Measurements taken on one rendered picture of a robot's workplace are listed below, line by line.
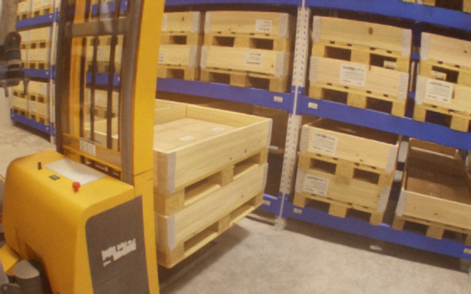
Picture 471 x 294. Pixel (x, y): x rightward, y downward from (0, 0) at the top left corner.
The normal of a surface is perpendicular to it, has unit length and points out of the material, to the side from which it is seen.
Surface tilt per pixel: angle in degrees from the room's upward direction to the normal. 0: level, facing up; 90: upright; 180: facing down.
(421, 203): 90
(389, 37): 90
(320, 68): 90
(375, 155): 90
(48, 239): 74
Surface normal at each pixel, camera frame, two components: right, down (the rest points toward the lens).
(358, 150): -0.48, 0.19
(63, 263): -0.43, -0.08
